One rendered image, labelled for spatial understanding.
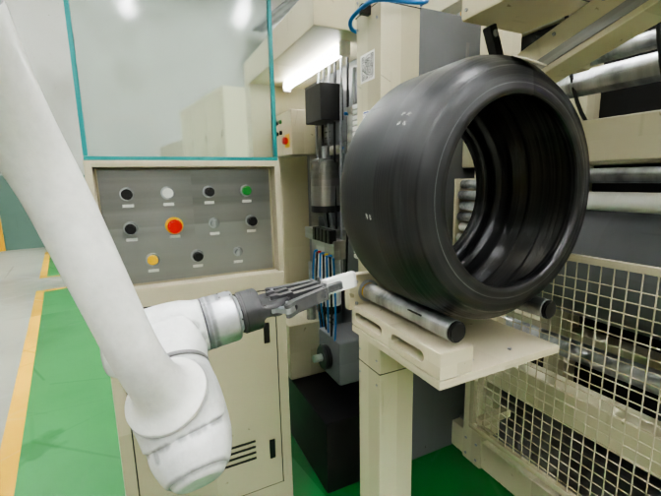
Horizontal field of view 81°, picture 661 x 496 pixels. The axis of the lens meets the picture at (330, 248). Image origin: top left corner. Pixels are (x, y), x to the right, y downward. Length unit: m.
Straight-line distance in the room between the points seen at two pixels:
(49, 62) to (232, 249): 8.59
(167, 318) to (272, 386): 0.86
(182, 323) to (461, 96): 0.61
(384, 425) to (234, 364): 0.52
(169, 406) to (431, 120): 0.59
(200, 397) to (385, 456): 0.95
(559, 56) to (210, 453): 1.16
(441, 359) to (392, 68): 0.75
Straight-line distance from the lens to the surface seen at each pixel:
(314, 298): 0.70
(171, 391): 0.52
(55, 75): 9.66
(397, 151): 0.73
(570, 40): 1.24
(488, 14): 1.29
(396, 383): 1.29
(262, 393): 1.47
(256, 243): 1.34
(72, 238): 0.46
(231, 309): 0.67
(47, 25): 9.89
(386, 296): 0.98
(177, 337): 0.63
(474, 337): 1.07
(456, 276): 0.78
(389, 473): 1.46
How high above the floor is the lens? 1.21
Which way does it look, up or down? 10 degrees down
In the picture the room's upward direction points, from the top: 1 degrees counter-clockwise
